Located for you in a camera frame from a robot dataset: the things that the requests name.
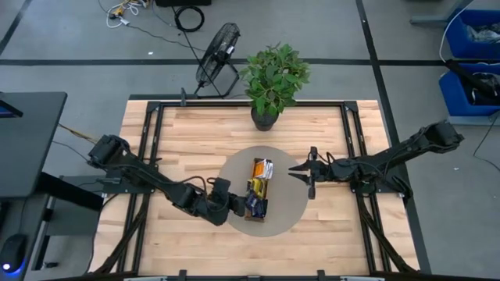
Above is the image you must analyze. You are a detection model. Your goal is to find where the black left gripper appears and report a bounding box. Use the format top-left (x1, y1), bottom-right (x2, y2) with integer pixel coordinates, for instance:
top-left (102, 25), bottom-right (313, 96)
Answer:
top-left (193, 177), bottom-right (247, 226)

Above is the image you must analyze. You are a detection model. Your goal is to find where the dark wooden tea box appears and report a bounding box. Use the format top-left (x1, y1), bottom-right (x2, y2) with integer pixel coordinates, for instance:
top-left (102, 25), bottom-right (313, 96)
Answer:
top-left (244, 156), bottom-right (274, 223)

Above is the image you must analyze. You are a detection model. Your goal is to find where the yellow cable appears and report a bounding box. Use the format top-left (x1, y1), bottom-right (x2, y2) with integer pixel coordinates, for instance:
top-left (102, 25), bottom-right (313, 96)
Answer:
top-left (58, 123), bottom-right (98, 144)

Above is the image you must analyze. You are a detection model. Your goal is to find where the green plant in black pot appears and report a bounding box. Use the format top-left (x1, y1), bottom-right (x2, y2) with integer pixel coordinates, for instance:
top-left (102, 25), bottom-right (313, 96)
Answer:
top-left (238, 41), bottom-right (312, 133)

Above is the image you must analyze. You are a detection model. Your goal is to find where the black computer mouse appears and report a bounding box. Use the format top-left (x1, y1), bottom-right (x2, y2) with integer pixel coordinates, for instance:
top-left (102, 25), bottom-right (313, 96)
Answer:
top-left (0, 233), bottom-right (29, 275)

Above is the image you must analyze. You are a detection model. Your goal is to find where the black floor fan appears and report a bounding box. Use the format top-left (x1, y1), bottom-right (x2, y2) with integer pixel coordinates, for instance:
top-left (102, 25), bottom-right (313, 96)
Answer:
top-left (194, 22), bottom-right (241, 100)

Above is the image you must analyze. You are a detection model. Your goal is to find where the blue storage bin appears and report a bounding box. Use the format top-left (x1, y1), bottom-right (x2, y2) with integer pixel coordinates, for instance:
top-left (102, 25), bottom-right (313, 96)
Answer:
top-left (437, 62), bottom-right (500, 118)
top-left (444, 8), bottom-right (500, 60)

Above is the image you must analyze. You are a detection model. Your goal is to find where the round grey table mat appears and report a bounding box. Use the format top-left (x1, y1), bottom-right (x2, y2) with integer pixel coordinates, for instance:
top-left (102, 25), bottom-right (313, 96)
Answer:
top-left (218, 145), bottom-right (309, 238)

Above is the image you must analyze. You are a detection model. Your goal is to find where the white cable bundle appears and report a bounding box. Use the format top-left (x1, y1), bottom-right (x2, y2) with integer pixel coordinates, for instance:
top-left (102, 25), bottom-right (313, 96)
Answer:
top-left (105, 0), bottom-right (150, 30)

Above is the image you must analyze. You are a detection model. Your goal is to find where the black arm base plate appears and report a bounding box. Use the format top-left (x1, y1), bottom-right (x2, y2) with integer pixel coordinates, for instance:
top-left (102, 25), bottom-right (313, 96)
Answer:
top-left (102, 162), bottom-right (159, 195)
top-left (348, 162), bottom-right (413, 195)

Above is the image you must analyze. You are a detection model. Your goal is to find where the coiled black cable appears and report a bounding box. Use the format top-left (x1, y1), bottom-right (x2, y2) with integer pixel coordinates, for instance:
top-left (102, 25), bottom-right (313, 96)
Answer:
top-left (173, 5), bottom-right (206, 34)

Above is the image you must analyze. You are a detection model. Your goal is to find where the dark screen device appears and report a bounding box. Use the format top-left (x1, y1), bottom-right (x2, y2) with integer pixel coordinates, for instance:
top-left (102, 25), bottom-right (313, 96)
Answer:
top-left (0, 99), bottom-right (24, 119)

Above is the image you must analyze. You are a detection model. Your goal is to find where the black box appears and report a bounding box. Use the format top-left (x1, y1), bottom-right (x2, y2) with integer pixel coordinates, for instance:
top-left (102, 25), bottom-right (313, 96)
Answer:
top-left (155, 0), bottom-right (213, 8)

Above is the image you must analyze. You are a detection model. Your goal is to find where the black tripod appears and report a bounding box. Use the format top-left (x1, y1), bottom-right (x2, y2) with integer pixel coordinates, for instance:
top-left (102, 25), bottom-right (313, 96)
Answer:
top-left (445, 58), bottom-right (500, 102)

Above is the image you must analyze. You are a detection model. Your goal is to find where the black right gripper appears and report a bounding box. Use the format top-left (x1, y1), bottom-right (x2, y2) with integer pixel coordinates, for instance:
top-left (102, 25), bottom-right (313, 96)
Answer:
top-left (287, 146), bottom-right (338, 200)

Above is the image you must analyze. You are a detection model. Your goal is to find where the black desk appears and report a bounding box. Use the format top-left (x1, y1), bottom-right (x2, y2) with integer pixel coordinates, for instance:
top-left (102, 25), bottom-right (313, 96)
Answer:
top-left (0, 91), bottom-right (69, 200)

